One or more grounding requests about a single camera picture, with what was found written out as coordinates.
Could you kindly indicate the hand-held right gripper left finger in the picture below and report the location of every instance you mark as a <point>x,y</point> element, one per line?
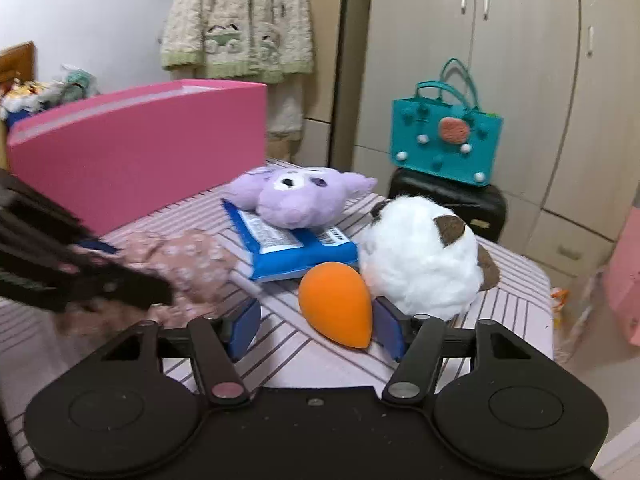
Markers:
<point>245,329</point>

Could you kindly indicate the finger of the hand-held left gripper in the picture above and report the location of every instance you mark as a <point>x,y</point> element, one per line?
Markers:
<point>100,247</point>
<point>135,287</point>

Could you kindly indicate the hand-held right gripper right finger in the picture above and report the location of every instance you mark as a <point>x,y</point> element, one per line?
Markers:
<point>390,331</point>

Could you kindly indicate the orange makeup sponge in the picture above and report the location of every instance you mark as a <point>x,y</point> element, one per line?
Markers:
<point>335,305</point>

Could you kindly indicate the pink floral scrunchie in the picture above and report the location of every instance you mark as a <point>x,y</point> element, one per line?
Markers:
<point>195,265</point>

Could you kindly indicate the white round plush toy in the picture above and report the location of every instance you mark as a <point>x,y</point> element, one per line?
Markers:
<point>425,255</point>

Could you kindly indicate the blue wet wipes pack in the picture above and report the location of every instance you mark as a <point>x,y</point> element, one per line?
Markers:
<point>300,260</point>

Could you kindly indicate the pink storage box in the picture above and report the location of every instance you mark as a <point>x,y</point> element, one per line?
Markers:
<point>140,155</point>

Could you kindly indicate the striped tablecloth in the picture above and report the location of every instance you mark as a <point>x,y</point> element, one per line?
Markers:
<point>310,362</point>

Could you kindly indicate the purple plush toy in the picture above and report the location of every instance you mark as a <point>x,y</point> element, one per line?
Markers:
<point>300,200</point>

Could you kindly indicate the black suitcase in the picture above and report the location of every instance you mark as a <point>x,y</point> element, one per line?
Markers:
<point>465,205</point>

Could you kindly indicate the basket of clutter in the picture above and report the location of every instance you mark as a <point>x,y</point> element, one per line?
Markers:
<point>22,97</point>

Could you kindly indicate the teal tote bag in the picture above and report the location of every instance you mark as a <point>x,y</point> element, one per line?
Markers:
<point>440,135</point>

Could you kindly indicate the pink paper bag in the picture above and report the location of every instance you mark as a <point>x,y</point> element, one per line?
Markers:
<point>625,285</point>

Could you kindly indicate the cream knitted cardigan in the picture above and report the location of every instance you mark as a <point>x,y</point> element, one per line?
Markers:
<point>240,20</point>

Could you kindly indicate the beige wardrobe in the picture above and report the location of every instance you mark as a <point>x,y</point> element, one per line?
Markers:
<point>540,60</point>

